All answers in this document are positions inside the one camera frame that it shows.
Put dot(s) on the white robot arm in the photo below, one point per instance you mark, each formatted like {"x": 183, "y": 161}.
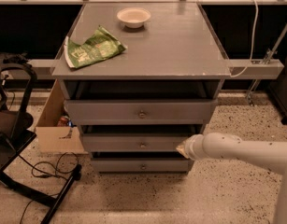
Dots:
{"x": 270, "y": 155}

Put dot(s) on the cardboard box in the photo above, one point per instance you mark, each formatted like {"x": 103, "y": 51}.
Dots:
{"x": 51, "y": 138}

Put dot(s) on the red soda can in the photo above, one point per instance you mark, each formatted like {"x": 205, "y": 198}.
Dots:
{"x": 63, "y": 121}

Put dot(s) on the grey drawer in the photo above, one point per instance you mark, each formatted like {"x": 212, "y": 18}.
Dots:
{"x": 140, "y": 112}
{"x": 135, "y": 162}
{"x": 131, "y": 142}

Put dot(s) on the yellow foam gripper tip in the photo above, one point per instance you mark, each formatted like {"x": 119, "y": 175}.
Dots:
{"x": 192, "y": 147}

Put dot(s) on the dark cabinet at right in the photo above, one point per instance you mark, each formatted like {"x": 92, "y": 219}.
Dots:
{"x": 278, "y": 90}

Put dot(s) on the grey top drawer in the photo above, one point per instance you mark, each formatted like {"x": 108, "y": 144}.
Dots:
{"x": 140, "y": 112}

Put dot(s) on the white paper bowl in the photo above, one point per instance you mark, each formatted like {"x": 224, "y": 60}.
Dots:
{"x": 133, "y": 17}

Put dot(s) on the metal diagonal brace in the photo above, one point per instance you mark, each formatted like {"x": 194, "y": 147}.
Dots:
{"x": 267, "y": 58}

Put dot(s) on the grey bottom drawer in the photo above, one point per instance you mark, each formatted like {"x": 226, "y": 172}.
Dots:
{"x": 135, "y": 162}

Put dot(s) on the grey wooden drawer cabinet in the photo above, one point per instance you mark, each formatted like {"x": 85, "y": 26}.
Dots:
{"x": 172, "y": 57}

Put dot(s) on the green chip bag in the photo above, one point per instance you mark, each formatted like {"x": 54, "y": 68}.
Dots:
{"x": 101, "y": 46}

